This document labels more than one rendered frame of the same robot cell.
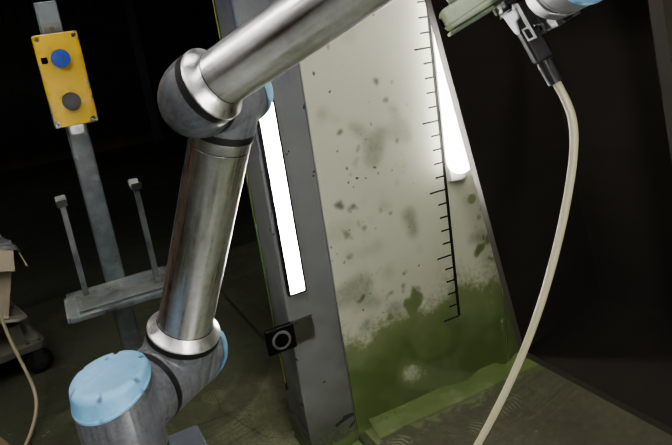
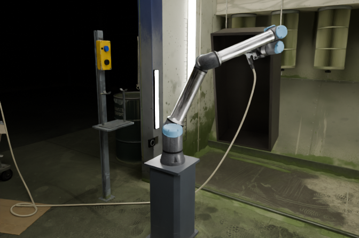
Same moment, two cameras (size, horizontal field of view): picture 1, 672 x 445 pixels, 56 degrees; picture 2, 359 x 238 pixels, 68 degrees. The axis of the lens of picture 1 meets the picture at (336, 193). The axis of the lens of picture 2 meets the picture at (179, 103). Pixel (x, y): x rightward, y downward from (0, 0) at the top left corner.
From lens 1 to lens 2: 1.55 m
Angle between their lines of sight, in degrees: 32
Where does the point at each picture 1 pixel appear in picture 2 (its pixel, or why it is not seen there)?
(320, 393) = not seen: hidden behind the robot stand
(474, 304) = (189, 137)
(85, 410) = (174, 133)
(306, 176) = (161, 93)
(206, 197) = (197, 84)
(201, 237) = (193, 94)
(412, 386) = not seen: hidden behind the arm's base
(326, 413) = not seen: hidden behind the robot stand
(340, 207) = (166, 104)
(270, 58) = (235, 54)
